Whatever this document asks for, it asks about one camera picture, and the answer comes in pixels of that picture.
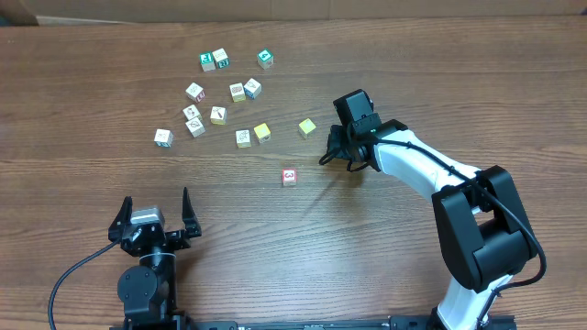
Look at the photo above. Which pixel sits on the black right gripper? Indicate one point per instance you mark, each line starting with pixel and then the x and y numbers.
pixel 336 149

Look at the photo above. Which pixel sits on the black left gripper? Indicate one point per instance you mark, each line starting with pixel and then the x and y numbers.
pixel 180 237

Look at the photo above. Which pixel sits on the wooden block red number 3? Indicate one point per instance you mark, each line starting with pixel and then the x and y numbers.
pixel 289 177

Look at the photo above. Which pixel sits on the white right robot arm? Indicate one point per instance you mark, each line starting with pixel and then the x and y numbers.
pixel 485 237

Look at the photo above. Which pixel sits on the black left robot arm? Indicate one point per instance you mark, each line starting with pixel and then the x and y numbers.
pixel 149 290

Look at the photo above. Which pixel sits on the wooden block yellow top bone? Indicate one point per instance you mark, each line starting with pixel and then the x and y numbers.
pixel 306 127

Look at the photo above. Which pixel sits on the wooden block yellow acorn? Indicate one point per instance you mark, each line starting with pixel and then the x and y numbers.
pixel 262 133

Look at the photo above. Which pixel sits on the wooden block green J side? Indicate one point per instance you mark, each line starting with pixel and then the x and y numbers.
pixel 163 138

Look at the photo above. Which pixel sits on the wooden block number 2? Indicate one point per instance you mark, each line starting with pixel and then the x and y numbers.
pixel 195 127

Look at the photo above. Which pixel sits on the wooden block yellow letter L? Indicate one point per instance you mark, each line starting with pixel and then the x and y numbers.
pixel 243 139

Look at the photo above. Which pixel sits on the wooden block blue letter M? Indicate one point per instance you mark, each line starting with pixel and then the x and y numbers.
pixel 252 88

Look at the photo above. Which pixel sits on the wooden block yellow sided small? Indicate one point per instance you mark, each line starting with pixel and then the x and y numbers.
pixel 190 112

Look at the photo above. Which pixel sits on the wooden block green number 4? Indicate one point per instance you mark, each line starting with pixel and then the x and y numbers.
pixel 265 59

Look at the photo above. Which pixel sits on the wooden block yellow oval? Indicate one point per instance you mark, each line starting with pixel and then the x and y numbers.
pixel 237 92

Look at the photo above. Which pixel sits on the wooden block yellow letter B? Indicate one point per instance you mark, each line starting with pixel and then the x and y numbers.
pixel 218 115

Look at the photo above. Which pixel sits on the wooden block red letter U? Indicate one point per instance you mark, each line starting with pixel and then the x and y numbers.
pixel 195 92

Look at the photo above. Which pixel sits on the wooden block teal letter R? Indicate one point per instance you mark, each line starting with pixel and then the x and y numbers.
pixel 221 58

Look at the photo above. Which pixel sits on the wooden block green top J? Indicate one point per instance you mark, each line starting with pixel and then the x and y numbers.
pixel 207 61

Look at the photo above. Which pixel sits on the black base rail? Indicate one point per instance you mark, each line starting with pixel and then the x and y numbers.
pixel 420 322

